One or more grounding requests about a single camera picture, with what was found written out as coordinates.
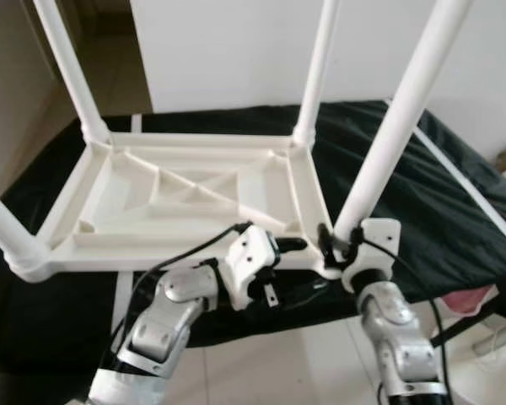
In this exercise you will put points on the white plastic children table top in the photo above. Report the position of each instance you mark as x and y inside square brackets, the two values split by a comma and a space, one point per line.
[261, 194]

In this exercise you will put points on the white plastic table leg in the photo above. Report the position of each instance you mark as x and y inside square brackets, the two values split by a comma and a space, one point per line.
[72, 67]
[8, 236]
[405, 110]
[316, 67]

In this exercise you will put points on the black table cloth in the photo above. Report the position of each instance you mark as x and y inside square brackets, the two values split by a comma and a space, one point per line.
[422, 186]

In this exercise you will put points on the pink cloth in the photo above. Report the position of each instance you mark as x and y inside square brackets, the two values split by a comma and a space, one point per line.
[468, 299]

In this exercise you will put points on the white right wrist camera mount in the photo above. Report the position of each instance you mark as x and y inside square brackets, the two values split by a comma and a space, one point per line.
[375, 245]

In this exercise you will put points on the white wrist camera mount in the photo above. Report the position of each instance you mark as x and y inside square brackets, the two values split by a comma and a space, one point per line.
[375, 245]
[249, 257]

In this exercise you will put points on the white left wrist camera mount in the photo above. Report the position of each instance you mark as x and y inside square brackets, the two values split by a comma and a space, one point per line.
[249, 257]

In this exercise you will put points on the black metal table frame leg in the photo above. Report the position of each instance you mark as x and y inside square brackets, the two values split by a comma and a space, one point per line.
[455, 329]

